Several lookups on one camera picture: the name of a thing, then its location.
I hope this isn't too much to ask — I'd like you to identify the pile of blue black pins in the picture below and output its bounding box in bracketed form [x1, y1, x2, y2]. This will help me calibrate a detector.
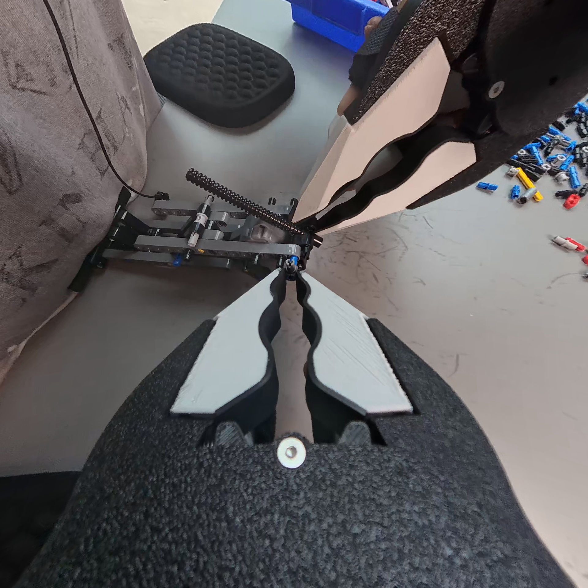
[476, 97, 588, 205]

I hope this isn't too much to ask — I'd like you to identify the blue plastic bin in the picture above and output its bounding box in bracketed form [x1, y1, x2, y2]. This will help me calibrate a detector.
[285, 0, 391, 53]

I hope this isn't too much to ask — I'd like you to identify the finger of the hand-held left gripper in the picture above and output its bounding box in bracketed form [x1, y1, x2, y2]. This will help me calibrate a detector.
[319, 136, 478, 234]
[294, 37, 457, 223]

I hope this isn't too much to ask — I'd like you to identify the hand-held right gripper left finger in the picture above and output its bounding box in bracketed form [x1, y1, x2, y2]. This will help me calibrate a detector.
[171, 268, 288, 419]

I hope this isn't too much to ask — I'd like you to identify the grey desk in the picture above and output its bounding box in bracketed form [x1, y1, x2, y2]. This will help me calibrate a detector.
[0, 0, 588, 588]

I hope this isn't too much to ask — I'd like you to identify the grey toy brick chassis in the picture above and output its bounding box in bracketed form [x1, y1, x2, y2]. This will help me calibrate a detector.
[69, 168, 324, 293]

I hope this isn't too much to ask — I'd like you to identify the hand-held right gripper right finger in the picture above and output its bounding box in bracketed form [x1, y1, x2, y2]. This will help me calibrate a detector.
[294, 268, 414, 416]

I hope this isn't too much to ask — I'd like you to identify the pile of red white bricks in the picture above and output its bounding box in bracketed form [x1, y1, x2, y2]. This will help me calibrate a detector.
[550, 179, 588, 267]

